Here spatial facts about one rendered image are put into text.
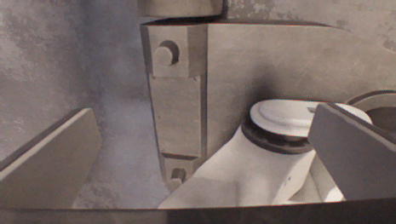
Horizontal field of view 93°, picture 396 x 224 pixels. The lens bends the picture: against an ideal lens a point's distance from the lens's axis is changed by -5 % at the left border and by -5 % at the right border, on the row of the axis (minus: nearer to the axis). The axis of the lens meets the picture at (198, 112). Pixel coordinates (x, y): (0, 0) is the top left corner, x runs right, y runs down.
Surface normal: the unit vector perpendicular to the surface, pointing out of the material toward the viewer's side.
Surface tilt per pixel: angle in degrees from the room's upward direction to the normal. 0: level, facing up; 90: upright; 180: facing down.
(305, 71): 0
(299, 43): 0
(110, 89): 0
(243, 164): 90
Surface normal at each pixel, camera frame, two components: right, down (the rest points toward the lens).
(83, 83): -0.18, 0.49
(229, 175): -0.01, -0.87
